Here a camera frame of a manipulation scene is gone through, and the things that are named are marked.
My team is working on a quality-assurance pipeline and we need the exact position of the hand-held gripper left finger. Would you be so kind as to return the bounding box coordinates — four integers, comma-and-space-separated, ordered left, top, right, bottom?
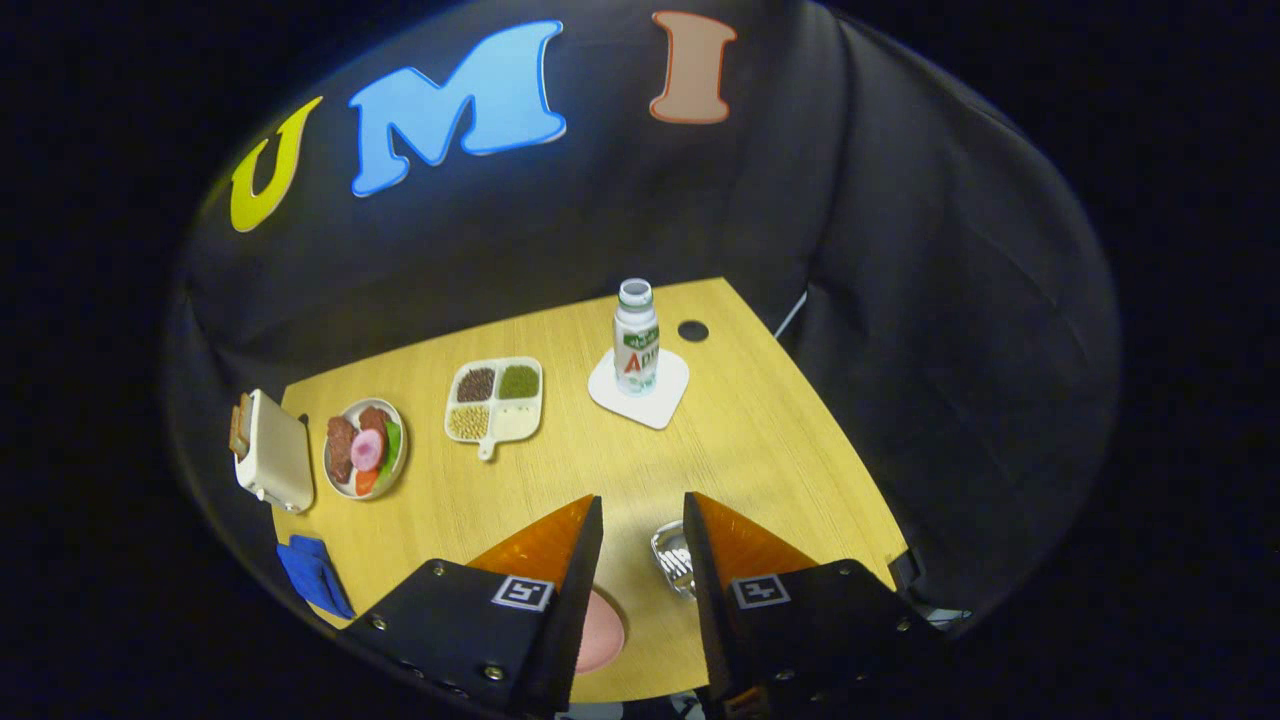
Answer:
340, 494, 605, 716

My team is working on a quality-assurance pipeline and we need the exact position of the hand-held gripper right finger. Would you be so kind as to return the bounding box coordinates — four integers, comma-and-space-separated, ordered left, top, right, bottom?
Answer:
683, 491, 951, 716

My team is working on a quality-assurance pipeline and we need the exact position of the pink plate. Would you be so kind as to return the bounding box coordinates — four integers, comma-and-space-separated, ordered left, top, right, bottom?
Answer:
575, 588, 627, 675

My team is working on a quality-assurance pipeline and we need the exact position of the blue towel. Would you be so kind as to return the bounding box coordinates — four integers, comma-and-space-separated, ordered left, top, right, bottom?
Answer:
276, 535, 357, 621

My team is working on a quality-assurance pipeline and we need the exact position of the white food plate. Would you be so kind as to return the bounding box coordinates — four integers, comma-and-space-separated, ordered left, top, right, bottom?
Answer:
323, 397, 409, 500

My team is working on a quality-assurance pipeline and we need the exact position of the white divided tray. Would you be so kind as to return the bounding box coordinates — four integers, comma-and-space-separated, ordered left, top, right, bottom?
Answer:
444, 356, 544, 462

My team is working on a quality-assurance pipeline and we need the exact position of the long brown meat piece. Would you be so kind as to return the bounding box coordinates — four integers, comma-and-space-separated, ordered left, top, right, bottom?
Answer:
326, 416, 358, 484

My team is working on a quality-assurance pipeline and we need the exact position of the white toaster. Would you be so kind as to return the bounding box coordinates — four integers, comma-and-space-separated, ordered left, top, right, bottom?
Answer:
234, 389, 315, 515

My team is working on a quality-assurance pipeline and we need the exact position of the white square coaster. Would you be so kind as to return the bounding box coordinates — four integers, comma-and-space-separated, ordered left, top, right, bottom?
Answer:
587, 347, 691, 431

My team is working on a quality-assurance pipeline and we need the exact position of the white drink bottle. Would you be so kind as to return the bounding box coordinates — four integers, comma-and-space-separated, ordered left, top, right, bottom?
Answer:
612, 278, 661, 396

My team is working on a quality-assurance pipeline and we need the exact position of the metal wire rack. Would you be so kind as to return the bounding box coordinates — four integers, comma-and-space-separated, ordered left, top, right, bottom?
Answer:
650, 520, 698, 599

